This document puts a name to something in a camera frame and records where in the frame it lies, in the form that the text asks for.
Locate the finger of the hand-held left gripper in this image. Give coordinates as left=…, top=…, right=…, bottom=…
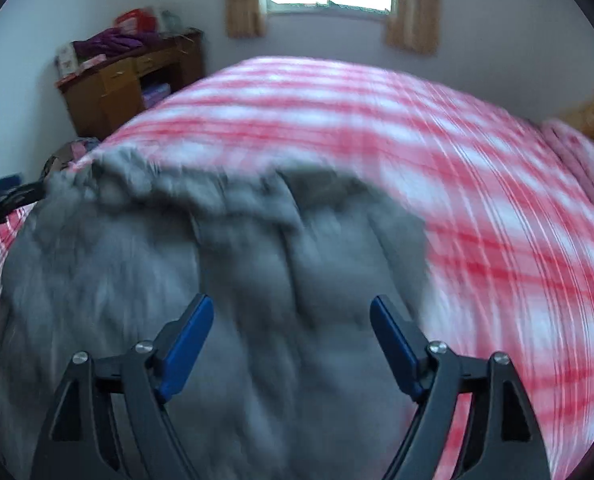
left=0, top=179, right=50, bottom=229

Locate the brown wooden desk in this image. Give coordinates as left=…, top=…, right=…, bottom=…
left=56, top=29, right=206, bottom=139

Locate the pink folded quilt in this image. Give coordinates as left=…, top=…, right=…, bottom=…
left=541, top=119, right=594, bottom=213

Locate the stack of boxes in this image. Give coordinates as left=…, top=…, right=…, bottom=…
left=141, top=81, right=174, bottom=109

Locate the pale plastic bag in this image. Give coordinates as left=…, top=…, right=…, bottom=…
left=159, top=7, right=184, bottom=33

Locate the flat pink box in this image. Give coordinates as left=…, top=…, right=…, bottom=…
left=57, top=55, right=105, bottom=85

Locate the pile of clothes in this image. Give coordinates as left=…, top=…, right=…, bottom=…
left=38, top=136, right=104, bottom=177

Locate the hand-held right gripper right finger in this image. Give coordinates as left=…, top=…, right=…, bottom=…
left=369, top=295, right=552, bottom=480

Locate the white printed box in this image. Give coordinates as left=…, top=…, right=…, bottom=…
left=56, top=44, right=80, bottom=79

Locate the grey puffer jacket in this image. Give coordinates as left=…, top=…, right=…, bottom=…
left=0, top=149, right=434, bottom=480

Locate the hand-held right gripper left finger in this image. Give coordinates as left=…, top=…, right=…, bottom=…
left=29, top=294, right=215, bottom=480

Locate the red cardboard box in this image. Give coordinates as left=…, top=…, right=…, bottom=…
left=113, top=7, right=158, bottom=34

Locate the red plaid bed sheet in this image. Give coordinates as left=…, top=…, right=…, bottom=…
left=0, top=55, right=594, bottom=480

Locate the purple cloth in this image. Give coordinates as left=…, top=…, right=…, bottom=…
left=73, top=27, right=164, bottom=57

